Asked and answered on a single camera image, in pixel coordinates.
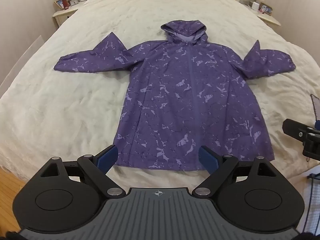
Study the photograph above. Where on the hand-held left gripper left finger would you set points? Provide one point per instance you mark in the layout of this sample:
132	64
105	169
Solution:
107	158

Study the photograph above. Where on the small table clock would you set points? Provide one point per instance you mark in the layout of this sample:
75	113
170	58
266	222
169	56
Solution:
73	2

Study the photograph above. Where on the cream nightstand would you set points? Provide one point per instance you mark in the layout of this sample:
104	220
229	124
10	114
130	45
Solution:
267	18
67	13

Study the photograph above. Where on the bed with cream bedspread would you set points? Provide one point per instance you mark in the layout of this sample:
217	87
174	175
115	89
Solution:
75	105

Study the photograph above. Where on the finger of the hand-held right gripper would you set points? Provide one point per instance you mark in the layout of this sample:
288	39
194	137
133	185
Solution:
295	128

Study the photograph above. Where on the small white device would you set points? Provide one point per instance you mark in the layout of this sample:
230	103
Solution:
255	6

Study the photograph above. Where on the purple patterned hooded jacket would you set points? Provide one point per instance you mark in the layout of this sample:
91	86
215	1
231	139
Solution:
175	92

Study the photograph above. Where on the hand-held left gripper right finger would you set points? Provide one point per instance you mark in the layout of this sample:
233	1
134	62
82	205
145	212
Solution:
206	156

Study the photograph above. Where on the red photo frame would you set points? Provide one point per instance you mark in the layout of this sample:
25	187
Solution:
61	3

